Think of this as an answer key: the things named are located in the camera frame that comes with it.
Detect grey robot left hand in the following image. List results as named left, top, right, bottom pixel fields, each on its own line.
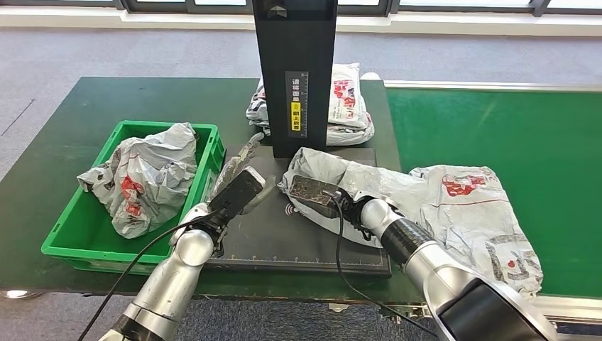
left=209, top=132, right=277, bottom=215

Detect grey red-print parcel bag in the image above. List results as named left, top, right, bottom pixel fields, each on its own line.
left=76, top=122, right=199, bottom=239

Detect grey parcel bag faded print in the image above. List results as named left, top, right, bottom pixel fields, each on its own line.
left=277, top=147, right=427, bottom=249

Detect white parcel bag black stripes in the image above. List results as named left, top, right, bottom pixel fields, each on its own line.
left=246, top=77, right=271, bottom=137

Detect black inbound scanner machine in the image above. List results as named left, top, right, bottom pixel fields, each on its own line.
left=207, top=0, right=392, bottom=276

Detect white parcel bag red pictures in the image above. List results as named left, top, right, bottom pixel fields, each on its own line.
left=329, top=63, right=371, bottom=133

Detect grey parcel bag red logo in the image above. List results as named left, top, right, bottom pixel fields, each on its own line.
left=409, top=164, right=544, bottom=299

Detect green conveyor belt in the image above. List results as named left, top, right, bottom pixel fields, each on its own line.
left=385, top=87, right=602, bottom=298

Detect black yellow ruler sticker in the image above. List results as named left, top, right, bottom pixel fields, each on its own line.
left=285, top=70, right=310, bottom=139

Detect dark green table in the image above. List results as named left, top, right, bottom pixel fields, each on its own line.
left=0, top=76, right=427, bottom=306

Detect green plastic crate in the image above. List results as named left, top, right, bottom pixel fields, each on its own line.
left=40, top=120, right=226, bottom=276

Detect white window sill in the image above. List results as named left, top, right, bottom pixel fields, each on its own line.
left=0, top=4, right=602, bottom=38

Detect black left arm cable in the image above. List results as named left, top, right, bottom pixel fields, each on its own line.
left=77, top=212, right=222, bottom=341

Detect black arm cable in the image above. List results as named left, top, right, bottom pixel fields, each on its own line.
left=329, top=195, right=441, bottom=337
left=77, top=212, right=222, bottom=341

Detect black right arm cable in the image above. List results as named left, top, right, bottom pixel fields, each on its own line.
left=329, top=195, right=441, bottom=337

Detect dark window frame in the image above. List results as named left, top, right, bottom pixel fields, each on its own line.
left=0, top=0, right=602, bottom=17

